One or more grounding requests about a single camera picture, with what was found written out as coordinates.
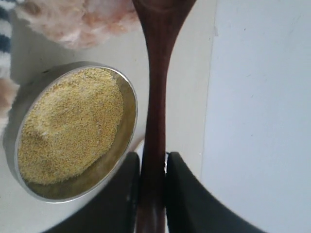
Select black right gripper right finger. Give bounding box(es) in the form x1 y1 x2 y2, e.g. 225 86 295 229
165 152 262 233

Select beige teddy bear striped shirt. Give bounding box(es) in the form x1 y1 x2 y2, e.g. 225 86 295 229
0 0 139 132

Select metal bowl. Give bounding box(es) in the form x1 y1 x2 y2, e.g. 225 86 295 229
3 62 138 203

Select dark red wooden spoon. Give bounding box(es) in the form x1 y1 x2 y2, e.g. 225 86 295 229
133 0 195 233

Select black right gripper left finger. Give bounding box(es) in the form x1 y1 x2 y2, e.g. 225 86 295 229
46 152 140 233

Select yellow millet grains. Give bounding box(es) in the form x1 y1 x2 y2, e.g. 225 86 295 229
18 68 123 185

